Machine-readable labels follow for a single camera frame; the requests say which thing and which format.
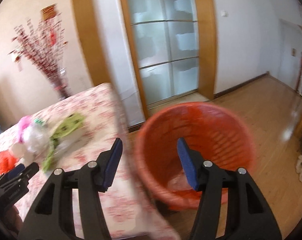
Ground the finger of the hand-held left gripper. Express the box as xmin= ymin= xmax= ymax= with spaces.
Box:
xmin=6 ymin=162 xmax=39 ymax=180

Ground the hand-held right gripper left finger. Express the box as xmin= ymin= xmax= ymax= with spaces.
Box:
xmin=17 ymin=138 xmax=123 ymax=240

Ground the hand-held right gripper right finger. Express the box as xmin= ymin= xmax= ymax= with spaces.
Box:
xmin=176 ymin=137 xmax=283 ymax=240

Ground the white tissue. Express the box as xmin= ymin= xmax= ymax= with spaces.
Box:
xmin=10 ymin=142 xmax=34 ymax=164

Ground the orange red mesh ball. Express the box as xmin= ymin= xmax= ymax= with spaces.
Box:
xmin=0 ymin=151 xmax=17 ymax=175

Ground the clear plastic bag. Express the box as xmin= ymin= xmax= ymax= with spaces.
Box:
xmin=23 ymin=124 xmax=51 ymax=155

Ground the pink plastic bag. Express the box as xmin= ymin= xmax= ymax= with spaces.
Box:
xmin=17 ymin=116 xmax=32 ymax=143

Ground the orange plastic basket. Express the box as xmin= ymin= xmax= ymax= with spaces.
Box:
xmin=135 ymin=102 xmax=257 ymax=211

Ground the green plastic bag black print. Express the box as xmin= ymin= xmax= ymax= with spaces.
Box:
xmin=42 ymin=112 xmax=86 ymax=173

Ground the red floral tablecloth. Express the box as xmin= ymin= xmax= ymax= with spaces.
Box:
xmin=0 ymin=82 xmax=181 ymax=240

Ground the glass vase with red branches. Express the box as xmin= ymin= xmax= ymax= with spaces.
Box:
xmin=8 ymin=17 xmax=69 ymax=85

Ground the frosted glass sliding door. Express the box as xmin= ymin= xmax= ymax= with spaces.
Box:
xmin=123 ymin=0 xmax=200 ymax=108

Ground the wooden door frame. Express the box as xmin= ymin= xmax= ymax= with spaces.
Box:
xmin=71 ymin=0 xmax=218 ymax=130

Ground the red gold wall hanging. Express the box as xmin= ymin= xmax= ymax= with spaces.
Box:
xmin=41 ymin=4 xmax=57 ymax=20

